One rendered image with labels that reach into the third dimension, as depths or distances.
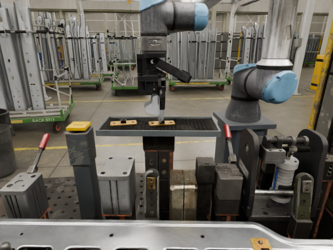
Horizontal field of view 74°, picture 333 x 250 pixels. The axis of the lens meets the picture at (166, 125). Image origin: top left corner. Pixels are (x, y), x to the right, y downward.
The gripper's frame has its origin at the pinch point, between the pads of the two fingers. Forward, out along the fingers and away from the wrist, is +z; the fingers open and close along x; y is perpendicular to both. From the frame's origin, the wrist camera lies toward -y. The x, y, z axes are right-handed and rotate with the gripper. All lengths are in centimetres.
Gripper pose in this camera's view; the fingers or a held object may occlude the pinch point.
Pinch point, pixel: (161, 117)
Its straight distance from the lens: 71.5
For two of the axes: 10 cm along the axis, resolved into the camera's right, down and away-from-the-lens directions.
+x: 1.4, 3.4, -9.3
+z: 0.0, 9.4, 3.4
